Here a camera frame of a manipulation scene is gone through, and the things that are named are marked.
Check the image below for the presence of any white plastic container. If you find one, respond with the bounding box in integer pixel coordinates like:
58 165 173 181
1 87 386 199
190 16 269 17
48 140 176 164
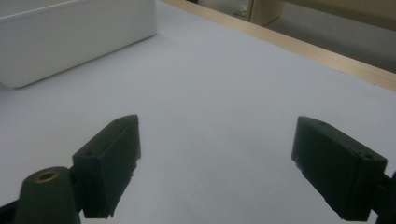
0 0 158 89

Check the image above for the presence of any crumpled white paper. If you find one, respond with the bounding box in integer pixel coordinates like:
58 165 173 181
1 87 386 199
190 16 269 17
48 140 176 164
233 3 250 18

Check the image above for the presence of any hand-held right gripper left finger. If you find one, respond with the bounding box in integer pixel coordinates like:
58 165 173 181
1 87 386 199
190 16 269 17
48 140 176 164
72 114 142 219

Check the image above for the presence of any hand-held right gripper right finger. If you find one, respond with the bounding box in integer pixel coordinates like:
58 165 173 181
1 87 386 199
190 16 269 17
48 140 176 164
290 116 389 222

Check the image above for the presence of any white table mat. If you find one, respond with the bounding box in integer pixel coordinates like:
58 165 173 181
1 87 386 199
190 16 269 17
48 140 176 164
0 0 396 224

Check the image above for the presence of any wooden table edge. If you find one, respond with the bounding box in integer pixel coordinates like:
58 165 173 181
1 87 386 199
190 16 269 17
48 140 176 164
160 0 396 92

